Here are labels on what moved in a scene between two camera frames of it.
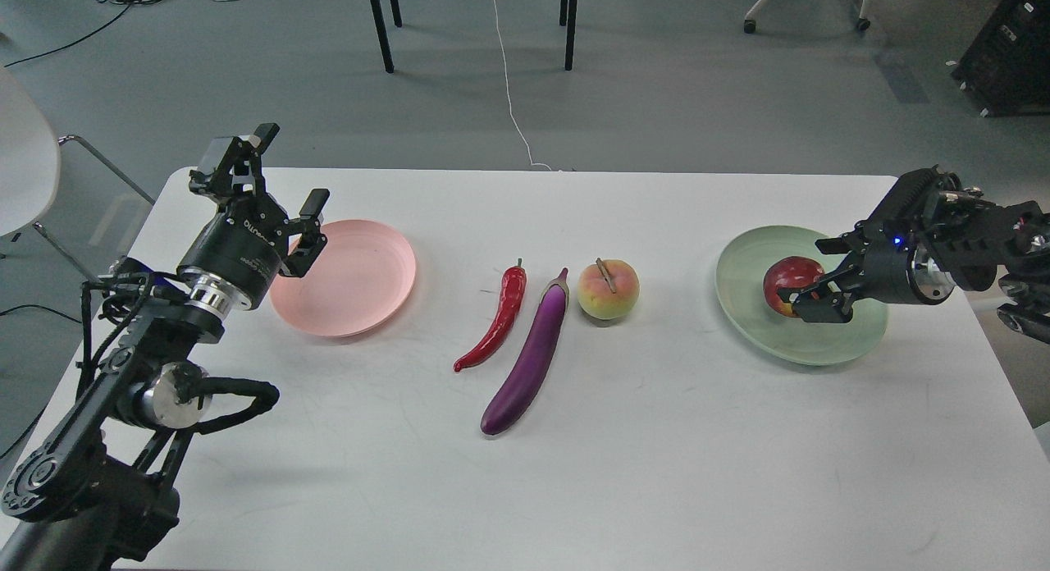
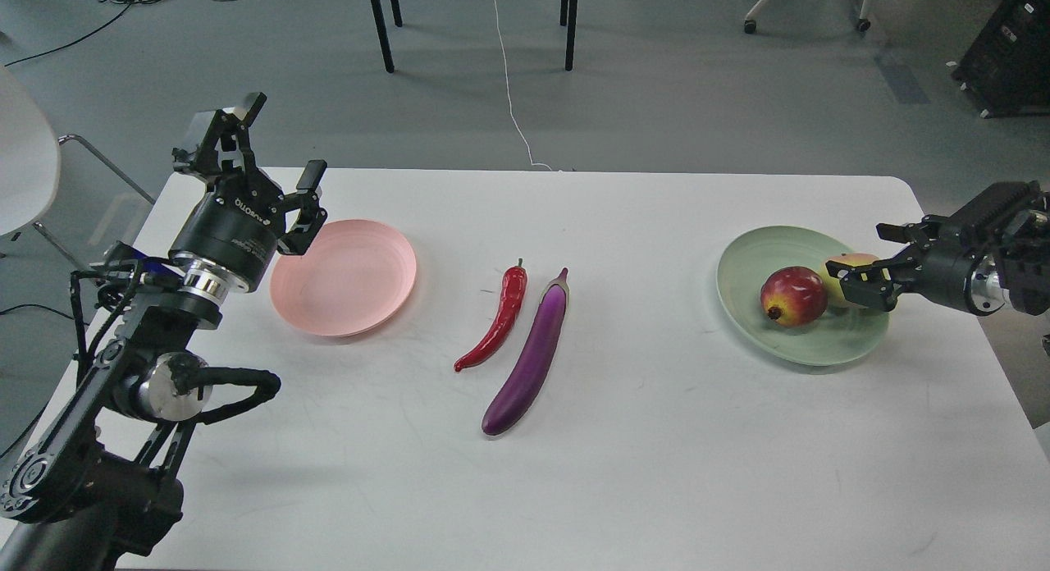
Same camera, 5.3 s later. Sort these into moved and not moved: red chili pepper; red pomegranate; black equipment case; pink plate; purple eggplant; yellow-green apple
Moved: yellow-green apple; red pomegranate
Not moved: pink plate; purple eggplant; red chili pepper; black equipment case
